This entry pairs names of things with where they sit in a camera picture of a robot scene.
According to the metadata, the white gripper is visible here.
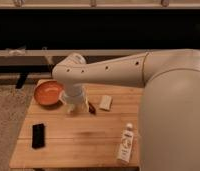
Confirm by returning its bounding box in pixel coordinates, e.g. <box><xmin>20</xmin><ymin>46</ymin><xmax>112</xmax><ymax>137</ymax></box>
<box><xmin>61</xmin><ymin>84</ymin><xmax>88</xmax><ymax>114</ymax></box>

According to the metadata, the black eraser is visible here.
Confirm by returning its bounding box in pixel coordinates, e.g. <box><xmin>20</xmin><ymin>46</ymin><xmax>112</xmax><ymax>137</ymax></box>
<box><xmin>32</xmin><ymin>124</ymin><xmax>45</xmax><ymax>149</ymax></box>

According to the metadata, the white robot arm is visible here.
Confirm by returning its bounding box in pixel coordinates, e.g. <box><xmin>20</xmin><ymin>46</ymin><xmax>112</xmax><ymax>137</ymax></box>
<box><xmin>52</xmin><ymin>49</ymin><xmax>200</xmax><ymax>171</ymax></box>

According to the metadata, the white sponge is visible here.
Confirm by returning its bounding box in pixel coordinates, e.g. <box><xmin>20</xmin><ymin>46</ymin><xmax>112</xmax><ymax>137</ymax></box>
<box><xmin>99</xmin><ymin>95</ymin><xmax>112</xmax><ymax>111</ymax></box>

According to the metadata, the small dark red object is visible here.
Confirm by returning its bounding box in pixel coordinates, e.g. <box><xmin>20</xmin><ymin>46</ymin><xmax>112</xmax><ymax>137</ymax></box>
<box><xmin>89</xmin><ymin>103</ymin><xmax>96</xmax><ymax>115</ymax></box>

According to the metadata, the wooden board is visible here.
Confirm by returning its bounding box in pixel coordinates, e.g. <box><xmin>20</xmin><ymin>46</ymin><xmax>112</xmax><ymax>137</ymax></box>
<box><xmin>9</xmin><ymin>84</ymin><xmax>142</xmax><ymax>169</ymax></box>

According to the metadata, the orange bowl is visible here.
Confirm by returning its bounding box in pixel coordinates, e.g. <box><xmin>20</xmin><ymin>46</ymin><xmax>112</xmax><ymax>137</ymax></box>
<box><xmin>34</xmin><ymin>81</ymin><xmax>63</xmax><ymax>106</ymax></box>

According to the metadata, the white bottle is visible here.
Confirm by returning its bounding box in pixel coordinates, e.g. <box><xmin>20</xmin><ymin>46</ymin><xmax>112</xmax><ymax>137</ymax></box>
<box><xmin>117</xmin><ymin>123</ymin><xmax>134</xmax><ymax>163</ymax></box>

